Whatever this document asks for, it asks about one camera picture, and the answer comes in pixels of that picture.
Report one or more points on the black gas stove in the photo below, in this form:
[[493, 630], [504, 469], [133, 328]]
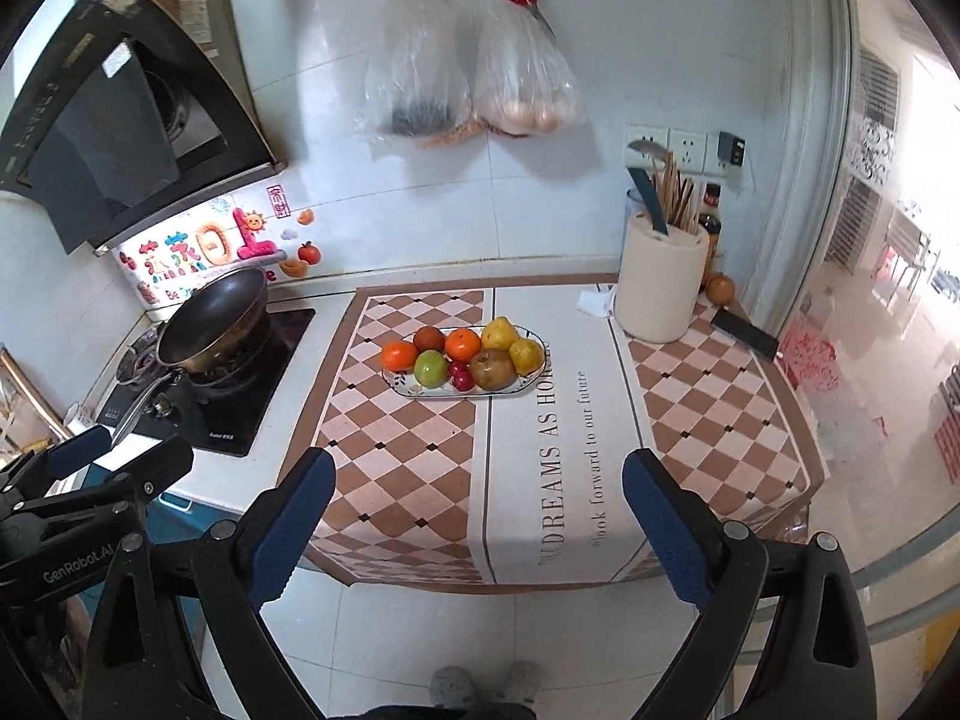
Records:
[[247, 405]]

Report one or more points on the white cup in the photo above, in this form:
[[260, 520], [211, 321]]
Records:
[[77, 415]]

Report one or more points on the dark sauce bottle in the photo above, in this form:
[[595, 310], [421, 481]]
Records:
[[711, 221]]

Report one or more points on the white door frame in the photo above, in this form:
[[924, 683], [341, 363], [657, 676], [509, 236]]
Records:
[[806, 127]]

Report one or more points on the red cherry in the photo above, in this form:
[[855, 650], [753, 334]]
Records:
[[457, 369], [463, 381]]

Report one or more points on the white wall socket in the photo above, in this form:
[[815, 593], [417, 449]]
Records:
[[646, 136], [688, 150]]

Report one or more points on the orange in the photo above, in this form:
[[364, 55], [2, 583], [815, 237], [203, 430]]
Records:
[[463, 345], [399, 356]]

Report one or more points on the black phone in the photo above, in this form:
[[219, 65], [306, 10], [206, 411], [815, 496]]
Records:
[[746, 334]]

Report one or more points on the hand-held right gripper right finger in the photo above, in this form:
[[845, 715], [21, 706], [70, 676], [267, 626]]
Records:
[[664, 525]]

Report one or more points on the clear bag with dark contents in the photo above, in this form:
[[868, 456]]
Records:
[[416, 67]]

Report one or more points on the dark red round fruit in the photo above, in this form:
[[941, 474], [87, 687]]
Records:
[[429, 337]]

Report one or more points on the brown pear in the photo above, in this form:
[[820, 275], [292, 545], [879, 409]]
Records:
[[492, 369]]

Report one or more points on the metal spatula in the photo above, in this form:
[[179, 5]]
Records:
[[646, 150]]

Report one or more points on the black plug adapter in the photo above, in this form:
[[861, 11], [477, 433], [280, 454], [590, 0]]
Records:
[[731, 148]]

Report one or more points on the green apple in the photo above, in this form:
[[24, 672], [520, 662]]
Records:
[[430, 368]]

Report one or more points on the small orange fruit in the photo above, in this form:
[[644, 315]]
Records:
[[721, 289]]

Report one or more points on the floral oval plate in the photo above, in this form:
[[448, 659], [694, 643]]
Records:
[[409, 388]]

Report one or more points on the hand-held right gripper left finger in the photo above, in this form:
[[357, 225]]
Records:
[[296, 525]]

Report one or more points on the red patterned floor mat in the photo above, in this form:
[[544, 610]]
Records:
[[808, 356]]

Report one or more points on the white tissue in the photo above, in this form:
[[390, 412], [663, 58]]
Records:
[[596, 302]]

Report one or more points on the black range hood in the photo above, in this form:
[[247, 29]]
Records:
[[112, 127]]

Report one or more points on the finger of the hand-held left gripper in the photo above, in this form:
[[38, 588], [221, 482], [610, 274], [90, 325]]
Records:
[[79, 450], [157, 461]]

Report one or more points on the plastic bag with eggs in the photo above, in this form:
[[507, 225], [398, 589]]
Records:
[[525, 82]]

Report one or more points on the black frying pan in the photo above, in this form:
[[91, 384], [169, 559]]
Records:
[[217, 315]]

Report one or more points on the wooden rack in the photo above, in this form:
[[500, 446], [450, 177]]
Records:
[[26, 405]]

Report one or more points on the colourful wall sticker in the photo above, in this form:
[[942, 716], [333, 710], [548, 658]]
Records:
[[210, 244]]

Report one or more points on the yellow pear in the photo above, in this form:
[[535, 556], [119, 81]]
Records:
[[500, 331], [526, 356]]

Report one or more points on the bundle of wooden chopsticks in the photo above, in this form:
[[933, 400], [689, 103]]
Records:
[[675, 199]]

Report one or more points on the brown checkered tablecloth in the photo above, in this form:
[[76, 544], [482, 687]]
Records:
[[540, 465]]

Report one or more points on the cream utensil holder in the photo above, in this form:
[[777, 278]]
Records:
[[656, 285]]

